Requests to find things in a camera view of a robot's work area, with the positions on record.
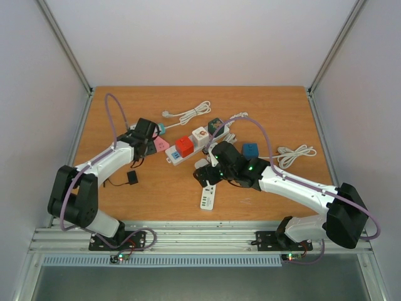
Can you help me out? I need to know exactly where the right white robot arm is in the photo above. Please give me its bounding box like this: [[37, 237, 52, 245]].
[[194, 142, 368, 250]]

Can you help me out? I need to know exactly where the red cube adapter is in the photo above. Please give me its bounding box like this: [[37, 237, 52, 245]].
[[175, 136, 194, 157]]

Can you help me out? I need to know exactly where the white cube adapter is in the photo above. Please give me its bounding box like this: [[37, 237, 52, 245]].
[[192, 127, 209, 147]]

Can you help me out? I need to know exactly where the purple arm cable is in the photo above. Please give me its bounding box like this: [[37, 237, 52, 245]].
[[208, 117, 382, 266], [60, 93, 129, 233]]

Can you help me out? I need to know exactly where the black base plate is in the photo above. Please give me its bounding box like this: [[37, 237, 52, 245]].
[[88, 231, 146, 251], [250, 231, 313, 251]]

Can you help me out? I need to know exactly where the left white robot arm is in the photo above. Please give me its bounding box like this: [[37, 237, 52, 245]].
[[47, 118, 160, 250]]

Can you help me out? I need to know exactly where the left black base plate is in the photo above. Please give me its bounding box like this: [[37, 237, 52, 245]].
[[88, 231, 146, 251]]

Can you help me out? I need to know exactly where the blue cube adapter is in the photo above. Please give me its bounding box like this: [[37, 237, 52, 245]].
[[242, 143, 259, 160]]

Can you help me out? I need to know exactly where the long white multicolour power strip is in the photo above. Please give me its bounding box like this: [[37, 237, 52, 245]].
[[165, 125, 231, 166]]

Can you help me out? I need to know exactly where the small circuit board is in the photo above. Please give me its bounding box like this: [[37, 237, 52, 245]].
[[281, 253, 303, 261], [110, 254, 130, 264]]

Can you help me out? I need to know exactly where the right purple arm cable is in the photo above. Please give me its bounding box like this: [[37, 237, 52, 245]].
[[208, 117, 382, 266]]

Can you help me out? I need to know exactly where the left small circuit board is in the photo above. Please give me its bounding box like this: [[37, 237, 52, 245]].
[[110, 254, 130, 264]]

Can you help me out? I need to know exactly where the small white adapter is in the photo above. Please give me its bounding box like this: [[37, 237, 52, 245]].
[[194, 159, 209, 169]]

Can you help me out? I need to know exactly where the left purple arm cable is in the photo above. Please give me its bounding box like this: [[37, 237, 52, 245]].
[[60, 93, 129, 233]]

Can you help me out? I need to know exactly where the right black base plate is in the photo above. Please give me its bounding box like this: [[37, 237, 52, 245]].
[[250, 231, 313, 251]]

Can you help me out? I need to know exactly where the white cable bundle right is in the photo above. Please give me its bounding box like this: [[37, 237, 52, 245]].
[[269, 144, 318, 169]]

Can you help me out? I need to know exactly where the grey slotted cable duct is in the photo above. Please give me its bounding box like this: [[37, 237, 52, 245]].
[[42, 254, 282, 268]]

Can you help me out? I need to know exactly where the teal power strip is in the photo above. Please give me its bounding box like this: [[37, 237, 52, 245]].
[[157, 123, 165, 135]]

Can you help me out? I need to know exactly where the teal strip white cable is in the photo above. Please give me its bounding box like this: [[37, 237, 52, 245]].
[[160, 100, 211, 129]]

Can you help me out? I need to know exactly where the pink triangular power strip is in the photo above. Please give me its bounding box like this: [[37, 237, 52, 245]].
[[147, 136, 170, 156]]

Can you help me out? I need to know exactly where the small black charger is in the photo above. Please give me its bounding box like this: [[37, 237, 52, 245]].
[[127, 170, 138, 185]]

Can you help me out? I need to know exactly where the right small circuit board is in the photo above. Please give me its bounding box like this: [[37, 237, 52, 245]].
[[281, 253, 303, 261]]

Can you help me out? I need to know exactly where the white strip cable centre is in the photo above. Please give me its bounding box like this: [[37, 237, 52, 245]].
[[219, 112, 251, 148]]

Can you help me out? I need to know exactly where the white power strip with USB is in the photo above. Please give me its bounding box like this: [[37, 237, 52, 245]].
[[200, 186, 216, 211]]

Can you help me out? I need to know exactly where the dark green cube adapter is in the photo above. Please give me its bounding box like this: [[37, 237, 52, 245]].
[[207, 118, 224, 135]]

